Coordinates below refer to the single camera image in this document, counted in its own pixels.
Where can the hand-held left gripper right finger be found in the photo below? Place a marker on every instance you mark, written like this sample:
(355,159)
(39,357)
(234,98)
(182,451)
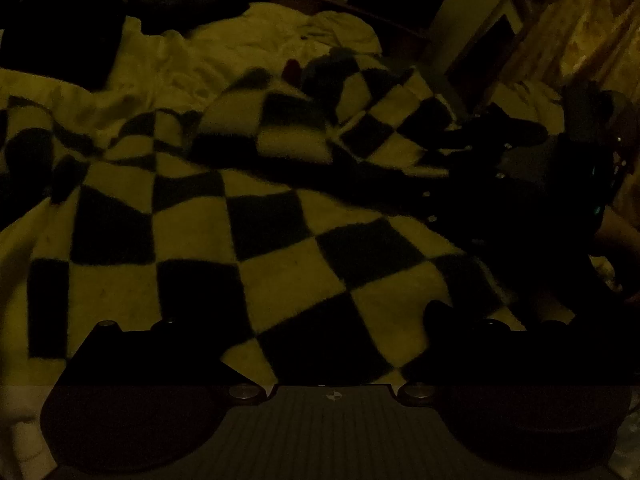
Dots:
(437,317)

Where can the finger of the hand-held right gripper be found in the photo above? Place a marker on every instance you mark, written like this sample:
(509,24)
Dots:
(510,132)
(450,200)

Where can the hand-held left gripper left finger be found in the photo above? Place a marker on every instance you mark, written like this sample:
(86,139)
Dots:
(150,355)

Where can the checkered fleece blanket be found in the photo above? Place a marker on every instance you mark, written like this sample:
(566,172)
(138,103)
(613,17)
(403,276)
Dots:
(200,240)

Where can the person's right forearm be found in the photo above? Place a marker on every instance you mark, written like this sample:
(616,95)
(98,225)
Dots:
(620,245)

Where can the dark framed panel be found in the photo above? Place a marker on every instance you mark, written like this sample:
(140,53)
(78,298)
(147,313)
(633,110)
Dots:
(490,42)

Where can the floral curtain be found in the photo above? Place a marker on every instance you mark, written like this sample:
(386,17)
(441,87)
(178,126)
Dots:
(590,20)

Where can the dark folded garment red trim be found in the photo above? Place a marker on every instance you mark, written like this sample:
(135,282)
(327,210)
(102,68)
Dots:
(325,67)

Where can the small cream cloth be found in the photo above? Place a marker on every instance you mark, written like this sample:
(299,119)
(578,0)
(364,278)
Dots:
(345,30)

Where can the floral cream duvet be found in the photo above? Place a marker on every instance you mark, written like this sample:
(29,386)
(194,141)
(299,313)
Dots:
(175,65)

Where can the black garment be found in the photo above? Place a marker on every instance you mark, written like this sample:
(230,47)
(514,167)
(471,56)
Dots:
(60,35)

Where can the white post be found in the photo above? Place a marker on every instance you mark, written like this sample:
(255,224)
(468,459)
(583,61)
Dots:
(465,5)

